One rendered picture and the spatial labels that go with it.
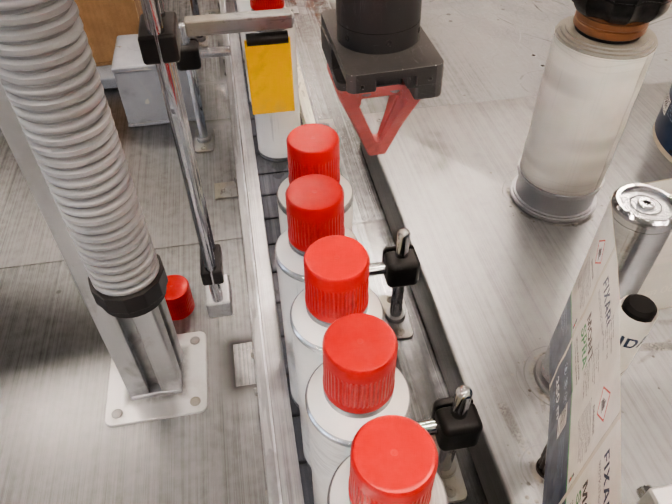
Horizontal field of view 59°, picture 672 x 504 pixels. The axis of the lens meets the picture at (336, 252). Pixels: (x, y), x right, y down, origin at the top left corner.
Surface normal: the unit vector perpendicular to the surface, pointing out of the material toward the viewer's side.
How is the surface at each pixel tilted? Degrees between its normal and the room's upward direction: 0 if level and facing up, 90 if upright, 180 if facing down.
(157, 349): 90
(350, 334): 3
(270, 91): 90
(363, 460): 2
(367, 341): 3
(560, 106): 92
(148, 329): 90
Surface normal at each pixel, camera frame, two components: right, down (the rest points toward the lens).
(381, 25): 0.06, 0.71
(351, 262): -0.04, -0.71
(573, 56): -0.77, 0.48
